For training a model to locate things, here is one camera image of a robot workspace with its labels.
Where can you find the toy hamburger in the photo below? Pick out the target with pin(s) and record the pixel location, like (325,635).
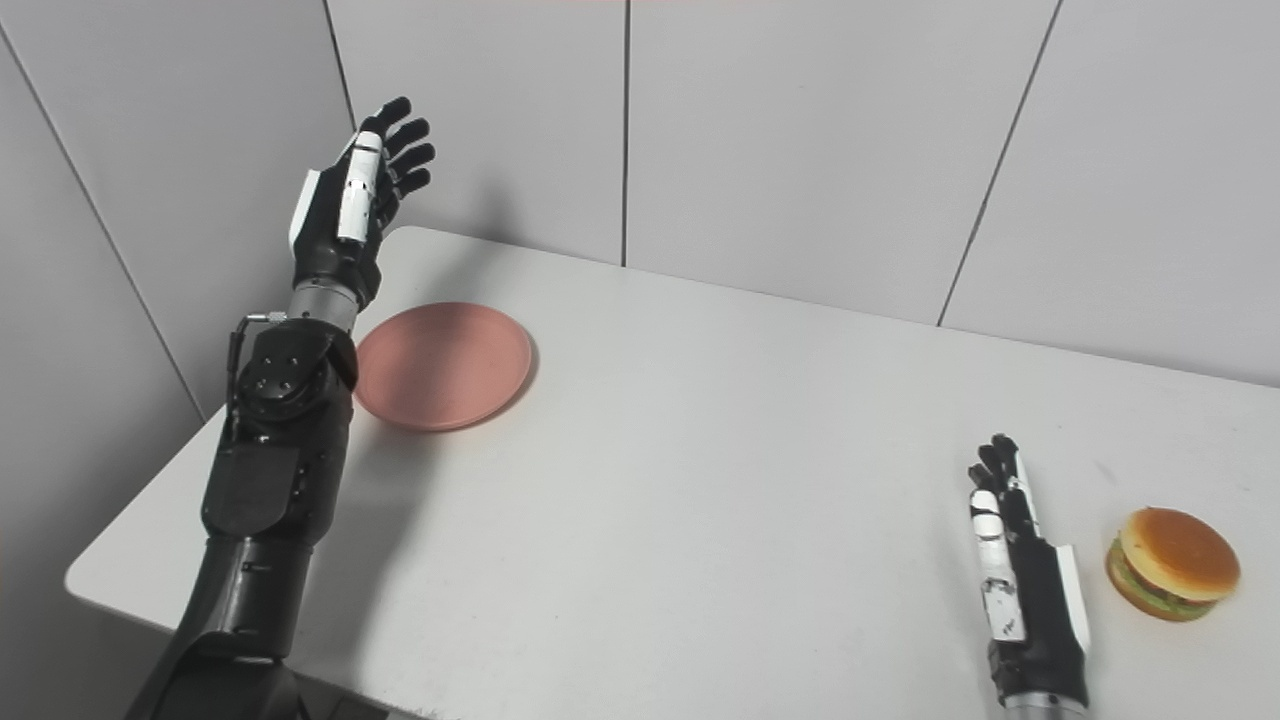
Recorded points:
(1172,564)

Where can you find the pink round plate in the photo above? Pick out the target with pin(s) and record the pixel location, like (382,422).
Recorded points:
(443,366)

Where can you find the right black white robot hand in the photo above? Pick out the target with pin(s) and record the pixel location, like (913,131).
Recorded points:
(1040,600)

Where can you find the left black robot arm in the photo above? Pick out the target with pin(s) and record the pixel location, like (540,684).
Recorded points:
(270,480)

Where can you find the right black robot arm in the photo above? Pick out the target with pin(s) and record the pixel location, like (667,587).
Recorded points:
(1045,708)

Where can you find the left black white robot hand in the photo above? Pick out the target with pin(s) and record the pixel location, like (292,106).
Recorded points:
(335,230)

